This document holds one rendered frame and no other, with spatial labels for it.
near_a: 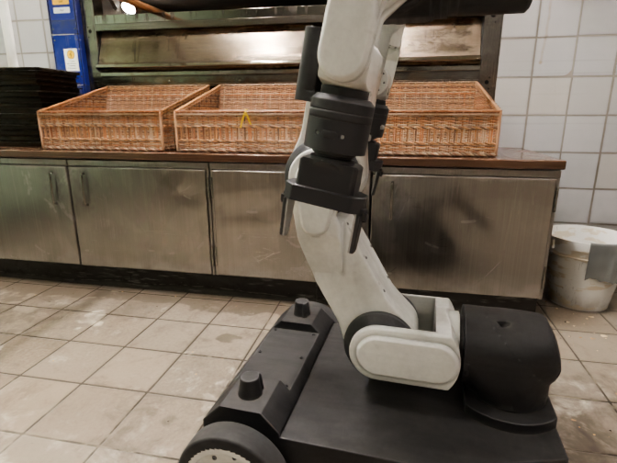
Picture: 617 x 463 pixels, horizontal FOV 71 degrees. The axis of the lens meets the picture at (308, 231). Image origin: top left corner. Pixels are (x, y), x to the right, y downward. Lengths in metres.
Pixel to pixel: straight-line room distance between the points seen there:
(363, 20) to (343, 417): 0.68
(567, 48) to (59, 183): 2.13
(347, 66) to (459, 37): 1.56
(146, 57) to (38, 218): 0.90
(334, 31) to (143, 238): 1.43
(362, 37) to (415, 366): 0.57
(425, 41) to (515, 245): 0.96
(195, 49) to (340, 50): 1.76
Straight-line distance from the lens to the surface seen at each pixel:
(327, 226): 0.78
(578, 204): 2.24
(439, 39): 2.09
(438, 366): 0.86
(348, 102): 0.58
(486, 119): 1.60
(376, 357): 0.86
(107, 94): 2.47
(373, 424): 0.89
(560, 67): 2.16
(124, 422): 1.24
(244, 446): 0.81
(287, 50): 2.13
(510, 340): 0.89
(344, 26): 0.57
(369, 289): 0.86
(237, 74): 2.20
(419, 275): 1.62
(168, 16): 2.37
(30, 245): 2.22
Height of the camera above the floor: 0.72
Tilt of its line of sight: 15 degrees down
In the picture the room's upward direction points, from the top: straight up
